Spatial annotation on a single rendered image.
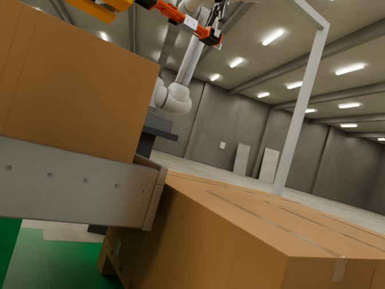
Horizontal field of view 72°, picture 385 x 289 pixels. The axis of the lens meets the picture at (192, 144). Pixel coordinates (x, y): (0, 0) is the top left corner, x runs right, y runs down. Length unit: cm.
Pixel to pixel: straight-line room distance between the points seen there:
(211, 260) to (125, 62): 67
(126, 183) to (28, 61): 45
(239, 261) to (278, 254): 11
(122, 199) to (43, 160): 24
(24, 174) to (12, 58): 33
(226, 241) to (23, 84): 71
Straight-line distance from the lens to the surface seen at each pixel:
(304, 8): 465
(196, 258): 80
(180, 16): 130
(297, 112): 453
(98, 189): 81
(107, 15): 126
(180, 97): 191
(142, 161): 100
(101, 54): 95
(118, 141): 95
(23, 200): 79
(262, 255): 63
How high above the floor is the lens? 69
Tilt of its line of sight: 1 degrees up
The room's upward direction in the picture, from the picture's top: 16 degrees clockwise
